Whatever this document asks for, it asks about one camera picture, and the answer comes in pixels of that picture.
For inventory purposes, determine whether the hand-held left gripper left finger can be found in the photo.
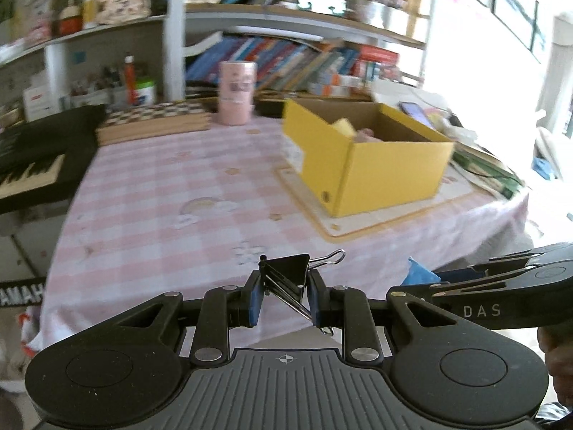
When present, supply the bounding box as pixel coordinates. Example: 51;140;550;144
114;270;269;366

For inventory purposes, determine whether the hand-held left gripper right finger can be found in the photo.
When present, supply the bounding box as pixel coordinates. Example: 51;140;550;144
308;271;457;363

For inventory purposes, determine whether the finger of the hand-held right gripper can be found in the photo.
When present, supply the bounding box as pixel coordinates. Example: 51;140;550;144
403;242;573;285
403;262;573;304

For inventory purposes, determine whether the black binder clip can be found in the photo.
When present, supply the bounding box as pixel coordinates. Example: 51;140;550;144
259;251;346;336

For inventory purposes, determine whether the yellow cardboard box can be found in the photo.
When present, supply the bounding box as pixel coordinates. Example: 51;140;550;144
282;99;456;219

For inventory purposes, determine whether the pink plush toy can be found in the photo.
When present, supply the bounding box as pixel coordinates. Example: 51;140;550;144
353;128;386;143

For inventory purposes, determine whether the yellow tape roll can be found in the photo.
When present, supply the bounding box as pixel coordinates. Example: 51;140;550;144
331;119;359;137

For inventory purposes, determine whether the pink checked desktop tablecloth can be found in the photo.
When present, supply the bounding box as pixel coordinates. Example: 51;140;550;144
38;112;542;354

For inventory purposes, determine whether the person's right hand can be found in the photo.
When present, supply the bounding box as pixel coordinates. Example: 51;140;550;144
537;320;573;406

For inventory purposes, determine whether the green book stack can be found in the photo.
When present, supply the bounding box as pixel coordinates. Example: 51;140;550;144
452;145;526;200

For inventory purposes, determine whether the small blue object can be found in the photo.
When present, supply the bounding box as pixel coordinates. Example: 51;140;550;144
533;158;558;181

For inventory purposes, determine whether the black smartphone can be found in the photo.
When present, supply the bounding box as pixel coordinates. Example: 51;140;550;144
398;101;437;130

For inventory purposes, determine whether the stack of white papers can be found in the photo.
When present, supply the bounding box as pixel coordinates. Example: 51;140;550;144
371;78;453;113

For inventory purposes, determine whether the orange and white small box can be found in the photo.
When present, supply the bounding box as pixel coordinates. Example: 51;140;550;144
309;83;352;97
320;72;363;86

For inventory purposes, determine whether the pink cup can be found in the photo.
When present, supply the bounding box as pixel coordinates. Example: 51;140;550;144
217;60;257;126

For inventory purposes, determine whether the checkered wooden box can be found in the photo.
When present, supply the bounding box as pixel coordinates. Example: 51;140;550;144
96;101;213;146

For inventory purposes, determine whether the red box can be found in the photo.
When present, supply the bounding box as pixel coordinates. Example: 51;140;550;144
353;45;400;81

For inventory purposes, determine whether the green-lid white jar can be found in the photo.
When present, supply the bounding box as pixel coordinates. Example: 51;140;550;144
134;78;157;107

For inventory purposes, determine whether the row of slanted books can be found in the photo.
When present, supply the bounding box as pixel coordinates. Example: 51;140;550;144
186;36;359;92

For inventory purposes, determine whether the white pen pot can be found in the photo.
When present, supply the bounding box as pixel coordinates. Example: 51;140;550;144
362;0;410;37

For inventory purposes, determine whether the black piano keyboard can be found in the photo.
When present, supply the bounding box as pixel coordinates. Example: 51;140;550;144
0;105;108;216

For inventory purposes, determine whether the window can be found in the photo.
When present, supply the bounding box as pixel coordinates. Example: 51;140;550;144
448;0;553;63

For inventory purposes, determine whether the white shelf unit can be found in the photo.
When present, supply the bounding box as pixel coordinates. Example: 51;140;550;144
0;0;437;117

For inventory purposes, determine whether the red and white jar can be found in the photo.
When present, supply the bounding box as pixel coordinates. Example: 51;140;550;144
60;2;83;37

